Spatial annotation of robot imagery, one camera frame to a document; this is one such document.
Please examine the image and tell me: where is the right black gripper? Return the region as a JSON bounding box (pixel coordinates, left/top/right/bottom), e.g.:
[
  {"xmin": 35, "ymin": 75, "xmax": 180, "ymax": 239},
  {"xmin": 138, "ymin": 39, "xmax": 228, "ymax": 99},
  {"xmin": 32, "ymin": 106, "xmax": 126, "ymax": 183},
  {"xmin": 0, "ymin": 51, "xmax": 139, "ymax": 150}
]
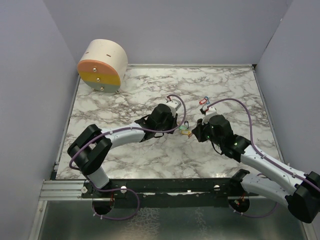
[{"xmin": 192, "ymin": 116, "xmax": 224, "ymax": 147}]

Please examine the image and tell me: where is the yellow tag key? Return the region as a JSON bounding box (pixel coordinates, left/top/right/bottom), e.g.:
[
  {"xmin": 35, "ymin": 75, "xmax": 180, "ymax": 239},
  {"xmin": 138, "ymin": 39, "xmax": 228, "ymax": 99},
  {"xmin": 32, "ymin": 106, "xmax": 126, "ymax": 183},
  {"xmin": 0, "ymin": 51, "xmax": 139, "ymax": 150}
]
[{"xmin": 180, "ymin": 130, "xmax": 192, "ymax": 136}]

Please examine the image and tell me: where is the red tag key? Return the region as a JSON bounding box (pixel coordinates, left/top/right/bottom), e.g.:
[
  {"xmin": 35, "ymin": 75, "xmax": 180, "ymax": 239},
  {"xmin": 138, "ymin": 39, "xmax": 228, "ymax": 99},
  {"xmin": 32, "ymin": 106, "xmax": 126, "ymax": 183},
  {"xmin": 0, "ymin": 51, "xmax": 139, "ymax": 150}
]
[{"xmin": 199, "ymin": 98, "xmax": 210, "ymax": 105}]

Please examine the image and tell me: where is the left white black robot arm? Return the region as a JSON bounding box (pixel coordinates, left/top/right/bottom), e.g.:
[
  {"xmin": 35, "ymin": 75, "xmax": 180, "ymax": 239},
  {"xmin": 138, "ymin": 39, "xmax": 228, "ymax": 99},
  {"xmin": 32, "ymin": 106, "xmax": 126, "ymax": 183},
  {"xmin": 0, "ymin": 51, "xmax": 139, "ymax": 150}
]
[{"xmin": 67, "ymin": 100, "xmax": 181, "ymax": 198}]

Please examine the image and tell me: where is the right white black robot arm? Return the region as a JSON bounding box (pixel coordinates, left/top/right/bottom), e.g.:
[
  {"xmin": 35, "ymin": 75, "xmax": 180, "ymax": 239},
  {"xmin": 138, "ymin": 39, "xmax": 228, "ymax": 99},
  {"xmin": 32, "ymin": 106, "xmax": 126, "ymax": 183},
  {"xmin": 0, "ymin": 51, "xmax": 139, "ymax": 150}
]
[{"xmin": 192, "ymin": 115, "xmax": 320, "ymax": 224}]

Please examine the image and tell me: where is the green tag key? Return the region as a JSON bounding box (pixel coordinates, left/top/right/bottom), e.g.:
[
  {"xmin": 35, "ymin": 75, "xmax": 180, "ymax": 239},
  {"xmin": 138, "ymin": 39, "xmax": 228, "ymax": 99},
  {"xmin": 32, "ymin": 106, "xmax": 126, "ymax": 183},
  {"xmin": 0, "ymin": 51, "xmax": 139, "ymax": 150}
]
[{"xmin": 179, "ymin": 125, "xmax": 188, "ymax": 131}]

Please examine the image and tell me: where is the black tag key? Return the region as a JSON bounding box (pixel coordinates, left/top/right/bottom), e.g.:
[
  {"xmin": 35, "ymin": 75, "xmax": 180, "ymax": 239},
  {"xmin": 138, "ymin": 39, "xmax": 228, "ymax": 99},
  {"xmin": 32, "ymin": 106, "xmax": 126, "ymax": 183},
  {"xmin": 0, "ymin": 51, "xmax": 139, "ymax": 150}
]
[{"xmin": 184, "ymin": 120, "xmax": 189, "ymax": 129}]

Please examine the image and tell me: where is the round beige drawer box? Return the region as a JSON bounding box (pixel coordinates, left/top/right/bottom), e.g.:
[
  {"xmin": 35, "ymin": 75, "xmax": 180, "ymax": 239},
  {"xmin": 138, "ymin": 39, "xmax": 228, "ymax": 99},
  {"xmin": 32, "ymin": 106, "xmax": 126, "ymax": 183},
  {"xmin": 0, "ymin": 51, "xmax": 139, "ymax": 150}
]
[{"xmin": 77, "ymin": 39, "xmax": 128, "ymax": 93}]

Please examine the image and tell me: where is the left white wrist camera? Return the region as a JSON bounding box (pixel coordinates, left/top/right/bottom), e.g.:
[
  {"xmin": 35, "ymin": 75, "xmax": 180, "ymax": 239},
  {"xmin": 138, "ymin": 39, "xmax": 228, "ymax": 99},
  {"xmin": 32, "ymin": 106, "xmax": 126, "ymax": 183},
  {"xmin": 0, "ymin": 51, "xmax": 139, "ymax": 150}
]
[{"xmin": 165, "ymin": 99, "xmax": 182, "ymax": 117}]

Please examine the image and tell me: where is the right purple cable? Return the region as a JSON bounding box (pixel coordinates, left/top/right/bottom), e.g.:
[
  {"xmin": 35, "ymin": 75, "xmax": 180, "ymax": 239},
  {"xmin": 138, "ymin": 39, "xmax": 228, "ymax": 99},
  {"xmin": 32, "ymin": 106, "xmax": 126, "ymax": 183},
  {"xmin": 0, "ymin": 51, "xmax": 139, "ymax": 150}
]
[{"xmin": 201, "ymin": 97, "xmax": 320, "ymax": 219}]

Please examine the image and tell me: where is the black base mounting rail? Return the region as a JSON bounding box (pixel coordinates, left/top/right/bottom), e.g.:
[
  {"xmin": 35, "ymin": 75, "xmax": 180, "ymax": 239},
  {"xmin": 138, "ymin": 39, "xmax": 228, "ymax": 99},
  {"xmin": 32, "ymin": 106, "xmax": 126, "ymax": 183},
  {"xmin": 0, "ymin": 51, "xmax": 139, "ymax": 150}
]
[{"xmin": 81, "ymin": 169, "xmax": 250, "ymax": 209}]

